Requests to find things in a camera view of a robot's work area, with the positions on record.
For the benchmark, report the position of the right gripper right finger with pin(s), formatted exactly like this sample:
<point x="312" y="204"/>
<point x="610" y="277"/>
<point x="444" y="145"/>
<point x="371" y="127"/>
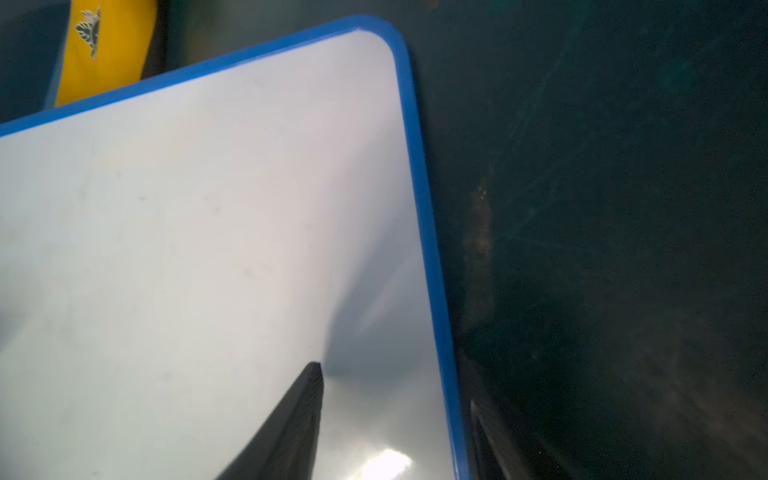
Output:
<point x="494" y="449"/>

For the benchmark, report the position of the yellow black work glove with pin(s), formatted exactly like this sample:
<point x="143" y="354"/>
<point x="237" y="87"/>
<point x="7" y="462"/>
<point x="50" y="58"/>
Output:
<point x="54" y="53"/>

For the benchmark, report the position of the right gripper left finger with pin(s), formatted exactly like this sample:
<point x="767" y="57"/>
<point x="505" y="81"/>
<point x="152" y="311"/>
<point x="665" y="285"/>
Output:
<point x="285" y="445"/>

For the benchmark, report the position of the blue-edged whiteboard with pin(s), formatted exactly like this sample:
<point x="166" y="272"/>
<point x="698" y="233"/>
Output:
<point x="176" y="252"/>

